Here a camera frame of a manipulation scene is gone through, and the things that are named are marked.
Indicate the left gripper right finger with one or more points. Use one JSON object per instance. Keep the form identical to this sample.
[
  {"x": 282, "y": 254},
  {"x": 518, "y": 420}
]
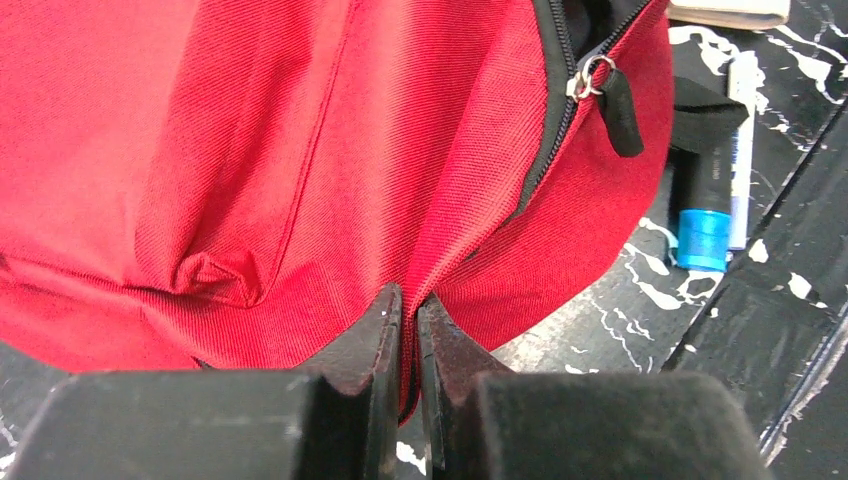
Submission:
[{"x": 483, "y": 420}]

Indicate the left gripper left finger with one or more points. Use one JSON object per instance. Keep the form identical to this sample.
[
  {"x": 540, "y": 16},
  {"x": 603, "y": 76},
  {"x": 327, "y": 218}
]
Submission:
[{"x": 333, "y": 417}]

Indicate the red student backpack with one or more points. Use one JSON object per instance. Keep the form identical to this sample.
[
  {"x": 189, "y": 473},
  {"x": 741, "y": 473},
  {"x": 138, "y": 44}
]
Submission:
[{"x": 231, "y": 183}]

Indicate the black marker blue cap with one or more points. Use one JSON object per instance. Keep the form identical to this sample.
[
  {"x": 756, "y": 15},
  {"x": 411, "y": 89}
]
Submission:
[{"x": 702, "y": 200}]

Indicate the white pen blue cap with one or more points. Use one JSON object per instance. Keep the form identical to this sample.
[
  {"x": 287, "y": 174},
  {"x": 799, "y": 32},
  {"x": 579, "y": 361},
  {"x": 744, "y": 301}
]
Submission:
[{"x": 742, "y": 76}]

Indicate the beige small wallet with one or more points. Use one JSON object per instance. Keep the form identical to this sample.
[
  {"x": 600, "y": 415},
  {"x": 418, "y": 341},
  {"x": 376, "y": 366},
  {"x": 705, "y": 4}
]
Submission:
[{"x": 734, "y": 14}]

